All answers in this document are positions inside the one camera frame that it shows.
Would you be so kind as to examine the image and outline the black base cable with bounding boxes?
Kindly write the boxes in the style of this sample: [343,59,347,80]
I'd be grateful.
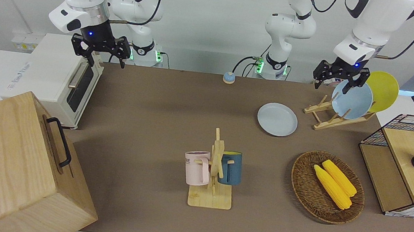
[232,40,273,80]

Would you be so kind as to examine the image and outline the wooden drawer cabinet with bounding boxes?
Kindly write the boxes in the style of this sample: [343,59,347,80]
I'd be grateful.
[0,88,111,232]

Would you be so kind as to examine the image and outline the yellow plate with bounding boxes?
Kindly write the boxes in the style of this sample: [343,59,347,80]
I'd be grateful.
[362,70,401,115]

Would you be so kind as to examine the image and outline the light blue plate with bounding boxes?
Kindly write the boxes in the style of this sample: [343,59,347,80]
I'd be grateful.
[329,78,375,122]

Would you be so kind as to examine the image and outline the wooden mug tree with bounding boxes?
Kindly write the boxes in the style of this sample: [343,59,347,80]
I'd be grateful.
[186,125,240,211]

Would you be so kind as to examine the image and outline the wooden plate rack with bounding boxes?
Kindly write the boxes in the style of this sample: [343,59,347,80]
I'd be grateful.
[302,92,378,137]

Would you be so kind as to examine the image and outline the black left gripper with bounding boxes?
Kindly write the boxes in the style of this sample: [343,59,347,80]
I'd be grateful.
[311,54,372,97]

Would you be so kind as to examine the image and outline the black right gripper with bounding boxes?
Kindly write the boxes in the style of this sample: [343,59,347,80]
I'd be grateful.
[69,17,135,71]

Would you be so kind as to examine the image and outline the white wall socket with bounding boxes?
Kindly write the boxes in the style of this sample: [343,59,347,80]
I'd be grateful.
[10,31,40,53]

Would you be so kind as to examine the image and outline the gray plate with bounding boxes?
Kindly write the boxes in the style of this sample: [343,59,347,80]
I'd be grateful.
[255,101,300,139]

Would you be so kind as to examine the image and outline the dark blue mug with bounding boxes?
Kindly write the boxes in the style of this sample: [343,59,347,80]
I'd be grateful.
[217,150,245,187]

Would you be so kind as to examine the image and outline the brown wicker basket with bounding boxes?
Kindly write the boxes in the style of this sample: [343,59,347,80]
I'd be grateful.
[286,148,370,228]

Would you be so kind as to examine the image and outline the pink mug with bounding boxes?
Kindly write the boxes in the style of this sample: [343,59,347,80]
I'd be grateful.
[182,149,213,188]

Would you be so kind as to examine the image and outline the white toaster oven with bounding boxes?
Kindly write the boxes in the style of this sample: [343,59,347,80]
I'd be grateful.
[0,28,107,132]

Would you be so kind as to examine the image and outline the blue service bell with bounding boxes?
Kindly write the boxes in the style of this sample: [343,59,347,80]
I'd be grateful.
[222,71,236,85]

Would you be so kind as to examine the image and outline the black cabinet handle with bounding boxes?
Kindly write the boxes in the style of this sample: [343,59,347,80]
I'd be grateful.
[41,116,77,169]

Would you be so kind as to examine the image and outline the yellow corn cob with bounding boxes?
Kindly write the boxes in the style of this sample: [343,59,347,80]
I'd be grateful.
[318,159,360,198]
[310,164,356,211]

